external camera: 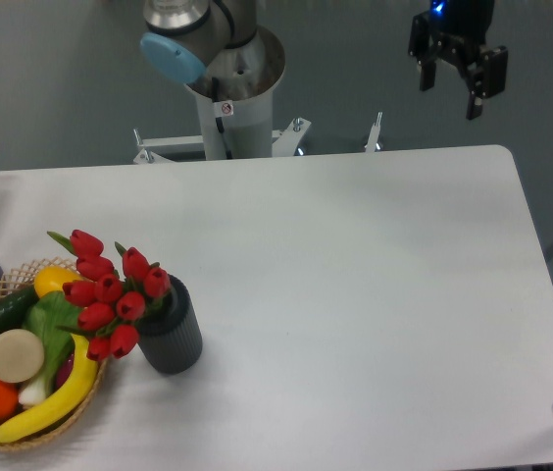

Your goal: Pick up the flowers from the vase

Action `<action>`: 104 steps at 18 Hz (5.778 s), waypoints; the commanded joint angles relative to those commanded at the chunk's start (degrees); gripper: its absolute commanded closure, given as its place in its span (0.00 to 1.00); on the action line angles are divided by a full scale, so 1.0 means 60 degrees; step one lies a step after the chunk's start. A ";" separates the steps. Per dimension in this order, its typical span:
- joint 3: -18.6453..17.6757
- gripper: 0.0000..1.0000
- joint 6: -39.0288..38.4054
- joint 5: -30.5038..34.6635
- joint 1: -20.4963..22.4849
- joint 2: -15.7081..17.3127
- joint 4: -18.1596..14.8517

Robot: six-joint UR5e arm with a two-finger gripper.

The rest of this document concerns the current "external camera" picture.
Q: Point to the purple red onion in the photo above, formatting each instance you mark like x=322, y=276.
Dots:
x=64, y=371

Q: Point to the woven wicker basket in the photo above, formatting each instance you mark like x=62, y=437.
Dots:
x=20, y=278

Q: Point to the dark grey ribbed vase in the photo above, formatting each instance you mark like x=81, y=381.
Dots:
x=171, y=340

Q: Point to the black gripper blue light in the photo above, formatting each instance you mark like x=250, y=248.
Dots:
x=460, y=26

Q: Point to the green bok choy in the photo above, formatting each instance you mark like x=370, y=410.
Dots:
x=45, y=319

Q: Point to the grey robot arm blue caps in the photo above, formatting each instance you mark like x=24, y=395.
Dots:
x=220, y=52

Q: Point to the yellow banana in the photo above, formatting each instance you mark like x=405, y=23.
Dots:
x=60, y=403

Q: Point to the beige round disc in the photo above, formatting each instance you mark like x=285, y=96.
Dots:
x=21, y=356

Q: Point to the yellow squash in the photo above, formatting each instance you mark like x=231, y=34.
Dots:
x=52, y=278

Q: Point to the red tulip bouquet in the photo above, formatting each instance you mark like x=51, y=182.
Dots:
x=113, y=302

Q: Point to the green cucumber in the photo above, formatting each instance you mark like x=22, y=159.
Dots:
x=14, y=306

